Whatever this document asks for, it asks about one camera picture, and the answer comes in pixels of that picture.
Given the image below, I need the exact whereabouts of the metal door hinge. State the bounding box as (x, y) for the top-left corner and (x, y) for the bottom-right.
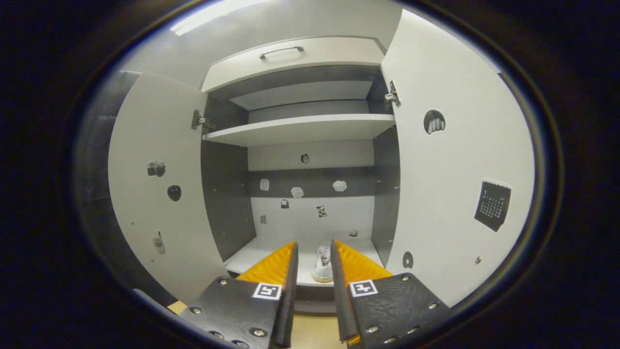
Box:
(384, 80), (402, 107)
(191, 110), (216, 134)

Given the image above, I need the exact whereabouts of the white cabinet shelf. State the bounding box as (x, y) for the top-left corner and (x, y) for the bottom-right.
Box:
(203, 114), (396, 147)

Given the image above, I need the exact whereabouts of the white striped canvas shoe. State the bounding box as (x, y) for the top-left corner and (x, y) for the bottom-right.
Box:
(311, 242), (335, 283)

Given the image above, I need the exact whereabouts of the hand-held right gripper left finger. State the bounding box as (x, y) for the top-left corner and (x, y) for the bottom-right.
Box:
(179, 241), (299, 349)

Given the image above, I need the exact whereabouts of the metal drawer handle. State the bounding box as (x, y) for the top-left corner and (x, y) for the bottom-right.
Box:
(259, 46), (305, 60)

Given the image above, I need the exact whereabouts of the white cabinet door camera sticker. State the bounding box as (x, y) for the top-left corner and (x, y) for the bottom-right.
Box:
(108, 72), (231, 305)

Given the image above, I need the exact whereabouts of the black backdrop cloth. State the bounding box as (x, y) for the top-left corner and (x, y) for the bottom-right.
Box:
(77, 70), (175, 306)

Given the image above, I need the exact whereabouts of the white and grey shoe cabinet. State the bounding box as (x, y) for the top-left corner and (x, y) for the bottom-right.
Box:
(200, 36), (403, 315)

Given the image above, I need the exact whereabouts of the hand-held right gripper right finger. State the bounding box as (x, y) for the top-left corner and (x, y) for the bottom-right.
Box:
(331, 239), (453, 347)

